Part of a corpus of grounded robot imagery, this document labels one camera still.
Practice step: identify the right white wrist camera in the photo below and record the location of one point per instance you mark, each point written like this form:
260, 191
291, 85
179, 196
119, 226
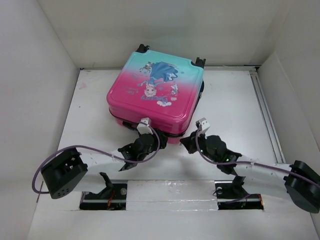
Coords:
202, 126

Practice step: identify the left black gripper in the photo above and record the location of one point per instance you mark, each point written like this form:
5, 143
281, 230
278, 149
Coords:
162, 138

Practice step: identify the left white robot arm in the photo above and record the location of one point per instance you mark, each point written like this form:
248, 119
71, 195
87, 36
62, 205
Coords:
69, 170

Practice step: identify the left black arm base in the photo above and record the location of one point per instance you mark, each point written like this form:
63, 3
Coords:
113, 197

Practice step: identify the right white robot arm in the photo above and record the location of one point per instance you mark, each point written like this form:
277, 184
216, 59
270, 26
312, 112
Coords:
296, 182

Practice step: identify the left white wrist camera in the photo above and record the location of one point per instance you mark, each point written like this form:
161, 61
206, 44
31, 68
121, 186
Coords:
143, 126

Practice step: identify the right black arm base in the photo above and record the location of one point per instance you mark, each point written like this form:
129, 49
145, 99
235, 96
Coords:
231, 195

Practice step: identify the teal pink suitcase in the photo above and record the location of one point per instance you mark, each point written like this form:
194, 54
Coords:
162, 87

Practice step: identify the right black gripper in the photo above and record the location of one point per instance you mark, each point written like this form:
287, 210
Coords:
190, 142

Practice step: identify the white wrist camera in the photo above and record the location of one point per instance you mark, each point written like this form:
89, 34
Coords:
143, 126
202, 126

